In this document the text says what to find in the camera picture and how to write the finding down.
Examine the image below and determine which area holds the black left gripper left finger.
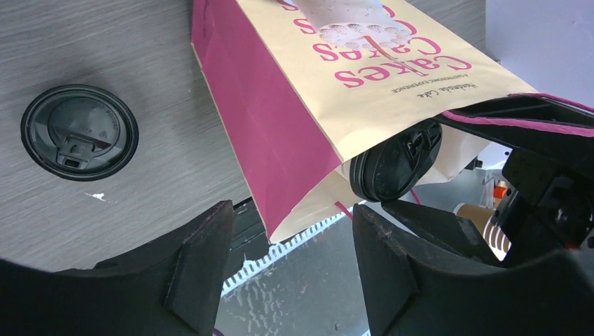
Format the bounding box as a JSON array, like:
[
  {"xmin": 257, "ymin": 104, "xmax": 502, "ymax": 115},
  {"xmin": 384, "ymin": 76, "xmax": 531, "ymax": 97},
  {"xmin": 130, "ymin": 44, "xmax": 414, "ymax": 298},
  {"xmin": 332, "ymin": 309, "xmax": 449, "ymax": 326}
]
[{"xmin": 1, "ymin": 200, "xmax": 234, "ymax": 335}]

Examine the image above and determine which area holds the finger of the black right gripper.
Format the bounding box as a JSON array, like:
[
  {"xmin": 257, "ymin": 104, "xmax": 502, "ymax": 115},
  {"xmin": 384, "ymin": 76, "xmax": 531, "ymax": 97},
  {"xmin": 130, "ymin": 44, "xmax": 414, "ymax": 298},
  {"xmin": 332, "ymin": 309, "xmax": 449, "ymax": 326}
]
[
  {"xmin": 381, "ymin": 200, "xmax": 500, "ymax": 266},
  {"xmin": 434, "ymin": 92, "xmax": 594, "ymax": 182}
]

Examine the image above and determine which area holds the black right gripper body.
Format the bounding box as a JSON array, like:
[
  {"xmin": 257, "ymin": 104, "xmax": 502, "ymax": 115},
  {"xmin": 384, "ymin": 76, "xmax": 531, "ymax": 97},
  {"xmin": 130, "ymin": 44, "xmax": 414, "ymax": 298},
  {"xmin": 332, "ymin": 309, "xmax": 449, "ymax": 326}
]
[{"xmin": 493, "ymin": 149, "xmax": 593, "ymax": 267}]

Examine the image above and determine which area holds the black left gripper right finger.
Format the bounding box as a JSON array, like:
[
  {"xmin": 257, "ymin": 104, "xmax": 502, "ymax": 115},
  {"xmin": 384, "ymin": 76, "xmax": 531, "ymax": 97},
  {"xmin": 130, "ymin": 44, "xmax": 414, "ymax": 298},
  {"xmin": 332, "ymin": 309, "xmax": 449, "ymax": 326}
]
[{"xmin": 352, "ymin": 205, "xmax": 593, "ymax": 335}]

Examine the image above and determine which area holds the yellow pink paper bag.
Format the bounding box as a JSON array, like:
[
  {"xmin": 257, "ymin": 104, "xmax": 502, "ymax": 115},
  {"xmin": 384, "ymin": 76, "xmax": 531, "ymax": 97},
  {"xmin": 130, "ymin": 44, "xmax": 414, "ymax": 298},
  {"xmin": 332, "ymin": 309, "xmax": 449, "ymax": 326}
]
[{"xmin": 191, "ymin": 0, "xmax": 594, "ymax": 244}]

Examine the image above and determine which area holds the stack of black cup lids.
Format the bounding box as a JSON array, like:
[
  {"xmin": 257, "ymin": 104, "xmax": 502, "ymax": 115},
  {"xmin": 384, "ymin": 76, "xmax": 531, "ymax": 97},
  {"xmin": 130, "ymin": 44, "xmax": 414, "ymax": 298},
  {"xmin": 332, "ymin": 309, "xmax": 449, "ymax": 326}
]
[{"xmin": 20, "ymin": 84, "xmax": 139, "ymax": 182}]

